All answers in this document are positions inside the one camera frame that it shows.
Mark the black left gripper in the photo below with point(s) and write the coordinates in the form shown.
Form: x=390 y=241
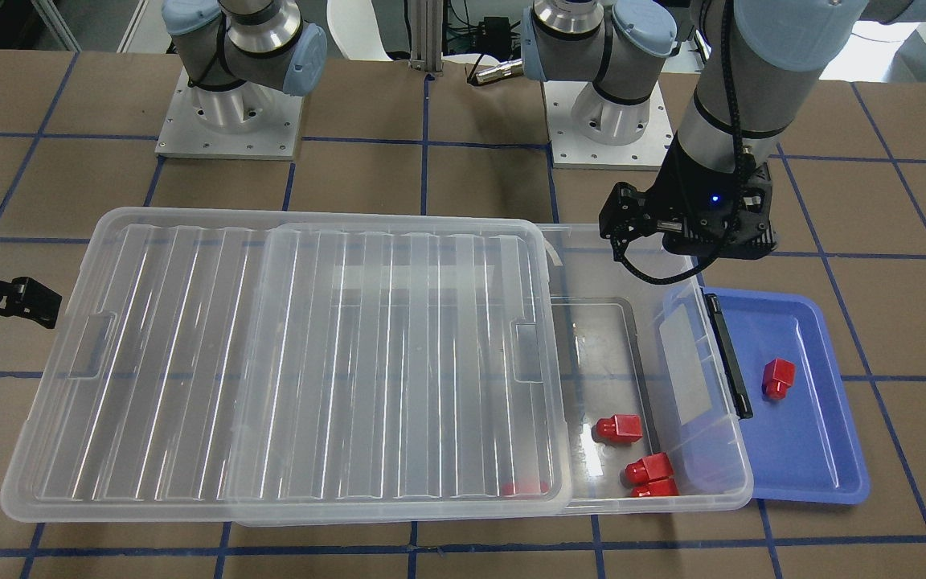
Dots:
x=669 y=195

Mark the clear plastic box lid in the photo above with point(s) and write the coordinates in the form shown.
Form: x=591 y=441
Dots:
x=133 y=420

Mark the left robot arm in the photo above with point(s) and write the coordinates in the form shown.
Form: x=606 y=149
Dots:
x=765 y=58

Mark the clear plastic storage box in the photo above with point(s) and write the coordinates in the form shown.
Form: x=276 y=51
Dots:
x=656 y=338

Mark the blue plastic tray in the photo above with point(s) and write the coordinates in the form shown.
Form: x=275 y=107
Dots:
x=804 y=448

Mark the red block under lid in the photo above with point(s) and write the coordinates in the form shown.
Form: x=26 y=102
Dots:
x=524 y=488

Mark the black box latch handle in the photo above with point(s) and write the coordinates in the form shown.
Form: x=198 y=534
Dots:
x=732 y=371

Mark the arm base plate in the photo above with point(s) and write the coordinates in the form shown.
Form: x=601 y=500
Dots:
x=588 y=132
x=245 y=123

